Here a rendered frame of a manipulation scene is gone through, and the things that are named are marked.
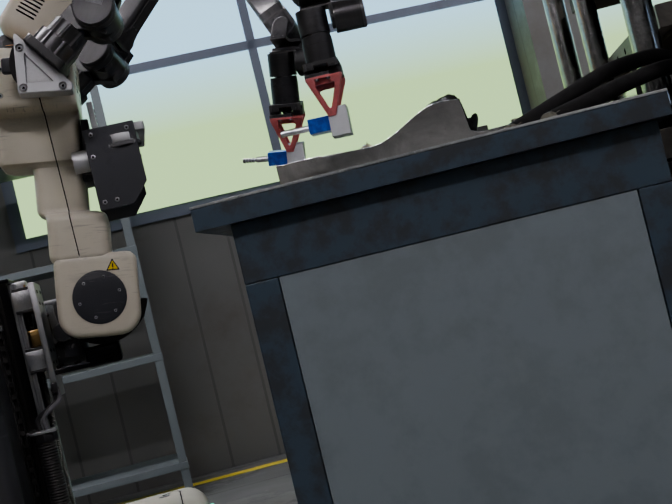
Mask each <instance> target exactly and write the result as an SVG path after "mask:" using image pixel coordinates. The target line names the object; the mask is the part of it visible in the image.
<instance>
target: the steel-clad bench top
mask: <svg viewBox="0 0 672 504"><path fill-rule="evenodd" d="M664 91H667V88H664V89H660V90H656V91H652V92H648V93H644V94H640V95H636V96H632V97H628V98H624V99H620V100H616V101H612V102H608V103H604V104H600V105H596V106H592V107H588V108H584V109H580V110H576V111H572V112H568V113H564V114H560V115H556V116H552V117H548V118H544V119H540V120H536V121H532V122H528V123H524V124H520V125H516V126H512V127H508V128H504V129H500V130H496V131H492V132H488V133H484V134H480V135H476V136H472V137H468V138H464V139H460V140H456V141H452V142H448V143H444V144H440V145H436V146H432V147H428V148H424V149H420V150H416V151H412V152H408V153H404V154H400V155H396V156H392V157H388V158H384V159H380V160H376V161H372V162H368V163H364V164H360V165H356V166H352V167H348V168H345V169H341V170H337V171H333V172H329V173H325V174H321V175H317V176H313V177H309V178H305V179H301V180H297V181H293V182H289V183H285V184H281V185H277V186H273V187H269V188H265V189H261V190H257V191H253V192H249V193H245V194H241V195H237V196H233V197H229V198H225V199H221V200H217V201H213V202H209V203H205V204H201V205H197V206H193V207H189V210H192V209H196V208H200V207H204V206H208V205H212V204H216V203H220V202H224V201H228V200H232V199H236V198H240V197H244V196H248V195H252V194H256V193H260V192H264V191H268V190H272V189H276V188H280V187H284V186H288V185H292V184H296V183H300V182H304V181H308V180H312V179H316V178H320V177H324V176H328V175H332V174H336V173H340V172H344V171H348V170H352V169H356V168H360V167H364V166H368V165H372V164H376V163H380V162H384V161H388V160H392V159H396V158H400V157H404V156H408V155H412V154H416V153H420V152H424V151H428V150H432V149H436V148H440V147H444V146H448V145H452V144H456V143H460V142H464V141H468V140H472V139H476V138H480V137H484V136H488V135H492V134H496V133H500V132H504V131H508V130H512V129H516V128H520V127H524V126H528V125H532V124H536V123H540V122H544V121H548V120H552V119H556V118H560V117H564V116H568V115H572V114H576V113H580V112H584V111H588V110H592V109H596V108H600V107H604V106H608V105H612V104H616V103H620V102H624V101H628V100H632V99H636V98H640V97H644V96H648V95H652V94H656V93H660V92H664Z"/></svg>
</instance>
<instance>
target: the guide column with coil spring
mask: <svg viewBox="0 0 672 504"><path fill-rule="evenodd" d="M572 1H573V5H574V9H575V13H576V17H577V21H578V25H579V29H580V33H581V37H582V41H583V45H584V49H585V53H586V57H587V61H588V65H589V69H590V72H592V71H593V70H595V69H597V68H598V67H600V66H602V65H604V64H606V63H608V59H609V56H608V52H607V48H606V44H605V40H604V36H603V32H602V28H601V24H600V20H599V16H598V12H597V8H596V4H595V0H572Z"/></svg>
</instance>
